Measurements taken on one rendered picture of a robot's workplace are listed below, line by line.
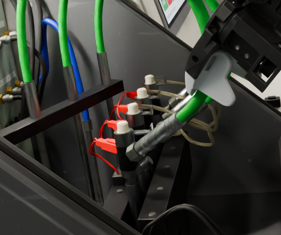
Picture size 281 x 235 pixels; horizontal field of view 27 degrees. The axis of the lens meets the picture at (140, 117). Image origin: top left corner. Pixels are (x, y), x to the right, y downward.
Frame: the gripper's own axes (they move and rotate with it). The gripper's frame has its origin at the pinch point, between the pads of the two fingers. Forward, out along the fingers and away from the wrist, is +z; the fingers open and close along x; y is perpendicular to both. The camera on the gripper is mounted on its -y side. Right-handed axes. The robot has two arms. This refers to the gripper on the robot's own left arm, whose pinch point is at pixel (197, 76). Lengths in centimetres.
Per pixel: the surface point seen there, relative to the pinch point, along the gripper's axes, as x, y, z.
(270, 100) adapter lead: 41, 4, 38
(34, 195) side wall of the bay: -24.7, 0.2, -4.1
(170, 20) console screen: 46, -25, 46
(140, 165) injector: 0.0, -0.4, 22.8
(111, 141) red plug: -0.1, -5.9, 23.4
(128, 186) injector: -2.1, 0.3, 25.8
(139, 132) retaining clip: 1.6, -3.5, 19.1
